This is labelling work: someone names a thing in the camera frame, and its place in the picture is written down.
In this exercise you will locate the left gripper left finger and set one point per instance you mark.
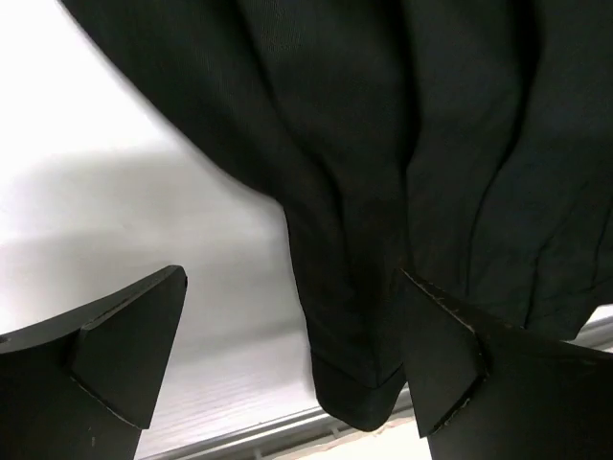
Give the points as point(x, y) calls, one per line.
point(83, 385)

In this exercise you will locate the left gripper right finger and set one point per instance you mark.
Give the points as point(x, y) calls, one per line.
point(482, 388)

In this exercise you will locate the black skirt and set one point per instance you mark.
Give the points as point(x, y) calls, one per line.
point(468, 142)

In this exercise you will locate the front aluminium rail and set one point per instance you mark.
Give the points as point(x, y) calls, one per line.
point(250, 402)

